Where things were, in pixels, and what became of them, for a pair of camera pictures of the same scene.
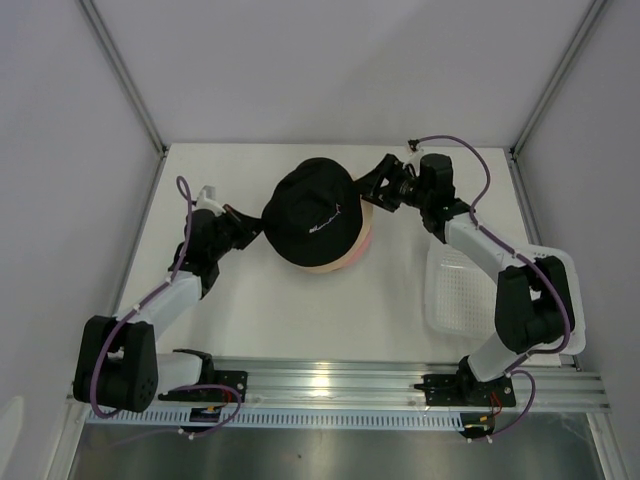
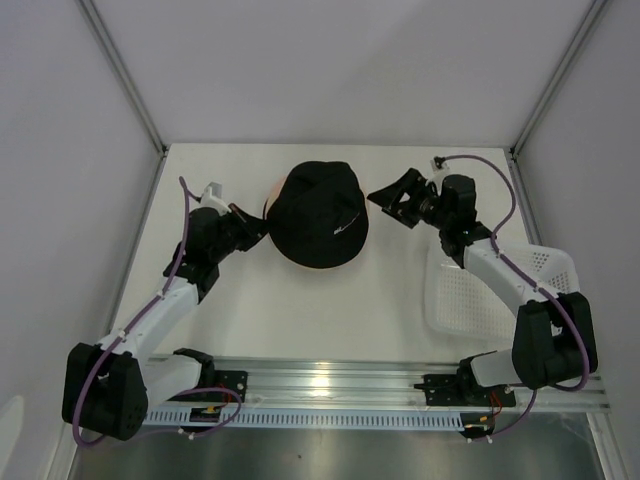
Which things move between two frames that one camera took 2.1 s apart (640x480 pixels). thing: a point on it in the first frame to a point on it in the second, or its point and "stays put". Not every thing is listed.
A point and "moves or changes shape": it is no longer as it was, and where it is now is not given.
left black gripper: [248, 227] stays put
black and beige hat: [314, 215] stays put
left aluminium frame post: [118, 65] stays put
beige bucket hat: [364, 236] moves or changes shape
